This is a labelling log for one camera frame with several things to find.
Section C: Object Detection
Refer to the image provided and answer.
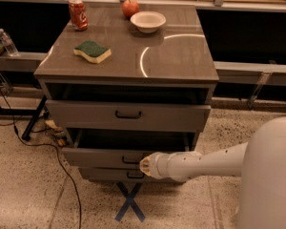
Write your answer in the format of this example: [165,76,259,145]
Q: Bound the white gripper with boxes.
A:
[140,153,163,178]

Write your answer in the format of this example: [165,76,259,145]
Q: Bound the grey drawer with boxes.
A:
[63,129,197,169]
[79,168,174,183]
[46,100,211,133]

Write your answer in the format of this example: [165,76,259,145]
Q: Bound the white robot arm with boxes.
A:
[140,116,286,229]

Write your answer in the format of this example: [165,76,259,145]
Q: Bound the grey bottom drawer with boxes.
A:
[79,168,174,183]

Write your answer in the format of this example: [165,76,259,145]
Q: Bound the grey drawer cabinet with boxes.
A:
[33,4,220,184]

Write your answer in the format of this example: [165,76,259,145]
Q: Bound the grey top drawer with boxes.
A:
[46,100,211,133]

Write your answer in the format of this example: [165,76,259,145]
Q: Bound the blue tape cross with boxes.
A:
[115,182,146,222]

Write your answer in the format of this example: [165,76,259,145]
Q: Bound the power strip on floor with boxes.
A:
[45,119,67,147]

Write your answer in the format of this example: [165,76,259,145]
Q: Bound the black table leg left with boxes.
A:
[21,96,47,141]

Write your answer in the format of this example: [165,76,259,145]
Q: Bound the green yellow sponge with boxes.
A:
[73,40,112,64]

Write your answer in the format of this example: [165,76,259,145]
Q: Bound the white bowl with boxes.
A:
[131,11,166,33]

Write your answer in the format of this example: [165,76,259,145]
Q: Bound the grey side shelf left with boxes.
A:
[0,52,47,73]

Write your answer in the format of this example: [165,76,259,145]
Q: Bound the red apple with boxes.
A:
[122,0,139,19]

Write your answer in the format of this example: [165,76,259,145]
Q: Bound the orange soda can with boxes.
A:
[69,0,88,31]

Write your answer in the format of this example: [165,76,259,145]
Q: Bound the clear water bottle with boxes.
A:
[0,29,19,56]

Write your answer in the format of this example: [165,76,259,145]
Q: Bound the black floor cable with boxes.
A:
[0,79,84,229]

